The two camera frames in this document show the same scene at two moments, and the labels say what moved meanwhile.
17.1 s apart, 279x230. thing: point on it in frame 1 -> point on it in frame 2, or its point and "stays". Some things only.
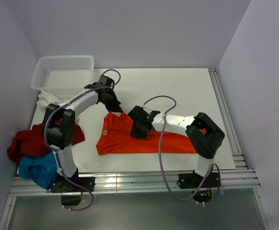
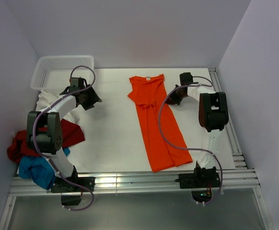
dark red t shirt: (30, 142) stays
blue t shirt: (42, 169) stays
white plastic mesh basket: (63, 75) stays
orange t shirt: (114, 138) -> (146, 92)
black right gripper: (134, 131) -> (172, 100)
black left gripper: (115, 107) -> (94, 97)
